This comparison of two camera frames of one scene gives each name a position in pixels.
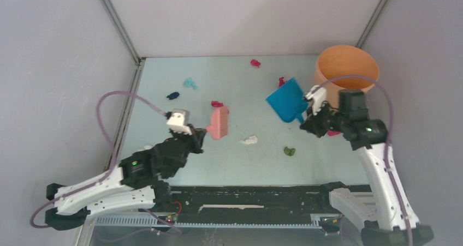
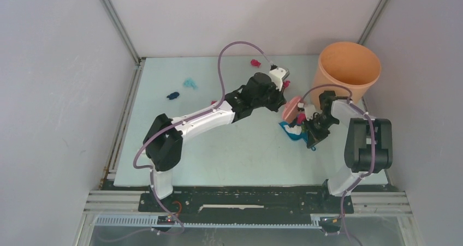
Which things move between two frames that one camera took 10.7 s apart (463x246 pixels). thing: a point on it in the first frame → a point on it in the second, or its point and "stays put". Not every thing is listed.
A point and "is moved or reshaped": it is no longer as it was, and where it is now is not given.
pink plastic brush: [218, 127] is moved or reshaped
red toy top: [255, 63] stays put
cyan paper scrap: [188, 82] stays put
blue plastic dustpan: [289, 102] → [303, 136]
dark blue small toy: [173, 95] stays put
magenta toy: [331, 133] → [301, 117]
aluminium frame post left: [119, 28] stays put
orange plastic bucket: [345, 67] stays put
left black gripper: [197, 137] → [279, 100]
